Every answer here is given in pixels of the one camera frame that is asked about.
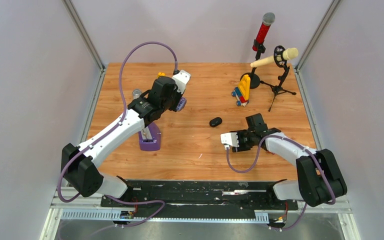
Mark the red microphone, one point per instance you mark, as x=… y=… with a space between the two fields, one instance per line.
x=267 y=20

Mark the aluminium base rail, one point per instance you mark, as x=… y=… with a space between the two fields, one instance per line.
x=182 y=201

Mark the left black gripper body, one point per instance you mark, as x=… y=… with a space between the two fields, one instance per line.
x=172 y=103

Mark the black earbud charging case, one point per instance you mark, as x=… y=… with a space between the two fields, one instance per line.
x=215 y=122

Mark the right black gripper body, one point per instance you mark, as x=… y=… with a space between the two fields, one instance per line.
x=245 y=141

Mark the cream microphone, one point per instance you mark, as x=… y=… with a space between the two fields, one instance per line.
x=284 y=55

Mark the yellow green toy block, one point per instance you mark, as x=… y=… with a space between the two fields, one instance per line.
x=161 y=74

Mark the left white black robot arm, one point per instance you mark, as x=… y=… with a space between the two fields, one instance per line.
x=79 y=164

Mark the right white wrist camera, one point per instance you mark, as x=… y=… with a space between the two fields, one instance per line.
x=229 y=140

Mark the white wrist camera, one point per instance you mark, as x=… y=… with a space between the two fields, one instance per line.
x=229 y=140
x=181 y=80

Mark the clear glitter tube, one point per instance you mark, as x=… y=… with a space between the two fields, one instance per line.
x=136 y=93

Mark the purple stapler box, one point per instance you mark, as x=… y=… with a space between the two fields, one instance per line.
x=150 y=138

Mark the colourful toy block pile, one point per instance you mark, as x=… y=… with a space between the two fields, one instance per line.
x=242 y=91

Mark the black tripod mic stand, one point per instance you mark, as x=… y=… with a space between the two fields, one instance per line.
x=278 y=89

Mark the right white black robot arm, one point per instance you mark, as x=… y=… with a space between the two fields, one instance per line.
x=319 y=178

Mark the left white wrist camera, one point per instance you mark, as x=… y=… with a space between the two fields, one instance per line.
x=181 y=80

